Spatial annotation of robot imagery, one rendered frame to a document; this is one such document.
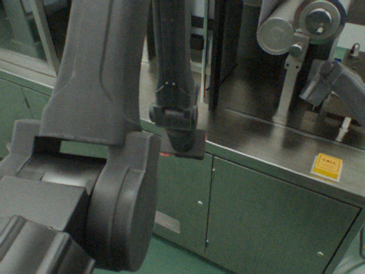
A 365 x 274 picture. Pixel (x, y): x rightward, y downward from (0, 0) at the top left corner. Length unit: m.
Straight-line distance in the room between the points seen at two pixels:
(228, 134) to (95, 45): 0.92
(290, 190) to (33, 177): 0.99
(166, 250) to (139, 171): 1.66
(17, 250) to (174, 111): 0.44
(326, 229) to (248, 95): 0.57
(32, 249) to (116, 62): 0.13
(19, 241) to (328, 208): 1.05
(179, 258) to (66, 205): 1.66
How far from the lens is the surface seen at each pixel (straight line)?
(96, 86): 0.23
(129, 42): 0.24
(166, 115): 0.58
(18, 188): 0.22
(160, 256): 1.86
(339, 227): 1.22
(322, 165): 1.06
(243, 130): 1.15
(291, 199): 1.18
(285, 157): 1.08
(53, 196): 0.21
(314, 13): 1.09
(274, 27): 1.16
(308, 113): 1.24
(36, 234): 0.19
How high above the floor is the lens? 1.63
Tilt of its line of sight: 41 degrees down
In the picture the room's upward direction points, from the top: straight up
